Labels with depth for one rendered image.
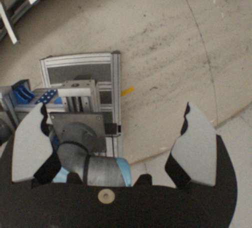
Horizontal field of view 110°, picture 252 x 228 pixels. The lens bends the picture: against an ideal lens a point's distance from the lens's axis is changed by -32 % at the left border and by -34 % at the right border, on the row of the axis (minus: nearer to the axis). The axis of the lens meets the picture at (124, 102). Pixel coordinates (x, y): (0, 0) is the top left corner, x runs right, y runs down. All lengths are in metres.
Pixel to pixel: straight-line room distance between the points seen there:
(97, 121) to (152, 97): 1.23
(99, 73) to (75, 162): 1.00
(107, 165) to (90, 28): 1.30
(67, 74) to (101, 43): 0.48
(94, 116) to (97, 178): 0.22
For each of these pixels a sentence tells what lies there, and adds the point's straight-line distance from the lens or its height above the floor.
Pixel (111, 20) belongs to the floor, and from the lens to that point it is 1.43.
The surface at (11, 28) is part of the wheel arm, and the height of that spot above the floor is 0.86.
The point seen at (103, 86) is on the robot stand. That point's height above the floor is 0.23.
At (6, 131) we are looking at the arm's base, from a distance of 0.79.
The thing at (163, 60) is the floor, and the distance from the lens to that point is 1.53.
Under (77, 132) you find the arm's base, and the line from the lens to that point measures 0.49.
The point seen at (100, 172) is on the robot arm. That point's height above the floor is 1.23.
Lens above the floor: 1.42
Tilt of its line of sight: 60 degrees down
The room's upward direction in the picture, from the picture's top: 177 degrees clockwise
